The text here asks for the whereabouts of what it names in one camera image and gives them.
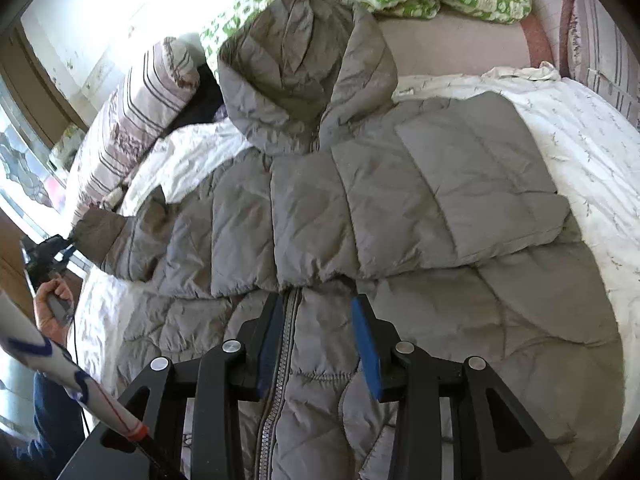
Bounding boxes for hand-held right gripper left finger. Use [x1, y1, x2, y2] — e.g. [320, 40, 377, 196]
[57, 291, 288, 480]

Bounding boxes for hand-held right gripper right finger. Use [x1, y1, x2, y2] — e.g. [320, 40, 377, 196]
[350, 294, 573, 480]

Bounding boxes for grey puffer jacket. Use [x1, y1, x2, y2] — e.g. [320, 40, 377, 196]
[67, 0, 626, 480]

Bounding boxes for person's left hand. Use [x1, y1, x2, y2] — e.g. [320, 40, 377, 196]
[35, 280, 76, 343]

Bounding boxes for white rod with red band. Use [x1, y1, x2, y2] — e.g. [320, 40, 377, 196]
[0, 287, 186, 480]

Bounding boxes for striped beige pillow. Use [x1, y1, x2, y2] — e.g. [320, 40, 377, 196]
[567, 0, 640, 131]
[65, 35, 201, 231]

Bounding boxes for person's blue jeans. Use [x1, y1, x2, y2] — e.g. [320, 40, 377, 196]
[0, 372, 88, 480]

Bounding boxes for dark cloth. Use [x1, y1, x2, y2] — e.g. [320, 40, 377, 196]
[165, 62, 228, 131]

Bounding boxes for pink bed cover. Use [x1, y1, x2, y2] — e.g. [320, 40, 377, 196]
[375, 10, 533, 78]

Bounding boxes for wooden armchair striped cushion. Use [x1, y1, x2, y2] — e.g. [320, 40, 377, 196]
[520, 0, 581, 76]

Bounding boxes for thin black cable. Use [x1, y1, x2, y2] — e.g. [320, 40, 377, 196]
[65, 310, 96, 436]

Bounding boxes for wooden window frame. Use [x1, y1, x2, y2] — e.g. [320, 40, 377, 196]
[0, 25, 86, 133]

